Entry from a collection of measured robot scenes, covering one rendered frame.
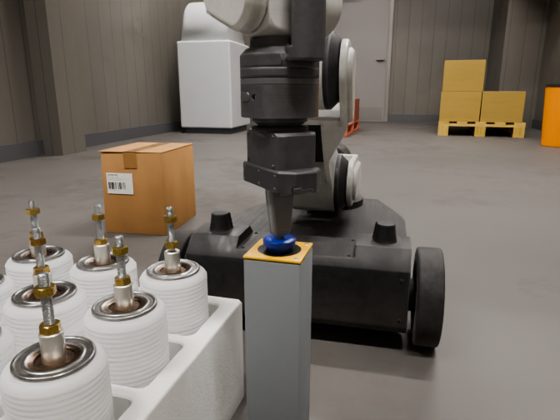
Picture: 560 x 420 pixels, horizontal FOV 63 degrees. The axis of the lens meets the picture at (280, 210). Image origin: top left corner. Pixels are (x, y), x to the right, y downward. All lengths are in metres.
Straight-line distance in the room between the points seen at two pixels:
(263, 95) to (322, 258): 0.48
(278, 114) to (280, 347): 0.28
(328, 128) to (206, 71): 4.91
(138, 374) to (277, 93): 0.35
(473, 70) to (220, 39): 2.93
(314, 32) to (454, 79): 5.36
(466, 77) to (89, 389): 5.56
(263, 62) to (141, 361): 0.36
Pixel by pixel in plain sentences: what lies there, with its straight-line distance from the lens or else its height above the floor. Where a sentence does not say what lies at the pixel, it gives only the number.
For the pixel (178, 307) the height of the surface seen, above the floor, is 0.21.
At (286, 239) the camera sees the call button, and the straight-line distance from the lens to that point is 0.55.
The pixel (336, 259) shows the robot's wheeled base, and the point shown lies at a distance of 0.90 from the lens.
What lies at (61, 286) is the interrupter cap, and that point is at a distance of 0.68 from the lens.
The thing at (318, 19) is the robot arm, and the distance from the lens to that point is 0.48.
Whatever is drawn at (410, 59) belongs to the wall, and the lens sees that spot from 8.37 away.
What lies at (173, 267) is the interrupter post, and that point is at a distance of 0.67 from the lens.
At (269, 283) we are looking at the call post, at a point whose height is 0.28.
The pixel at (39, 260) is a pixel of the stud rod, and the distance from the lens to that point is 0.64.
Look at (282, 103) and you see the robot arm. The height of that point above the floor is 0.49.
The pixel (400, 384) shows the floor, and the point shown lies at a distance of 0.89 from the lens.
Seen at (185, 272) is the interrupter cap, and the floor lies 0.25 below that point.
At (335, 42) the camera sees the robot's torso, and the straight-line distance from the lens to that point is 0.87.
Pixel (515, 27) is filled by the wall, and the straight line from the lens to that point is 7.51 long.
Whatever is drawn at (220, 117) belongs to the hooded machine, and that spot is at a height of 0.19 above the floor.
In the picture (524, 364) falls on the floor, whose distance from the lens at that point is 1.03.
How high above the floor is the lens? 0.50
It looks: 14 degrees down
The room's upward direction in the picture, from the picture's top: straight up
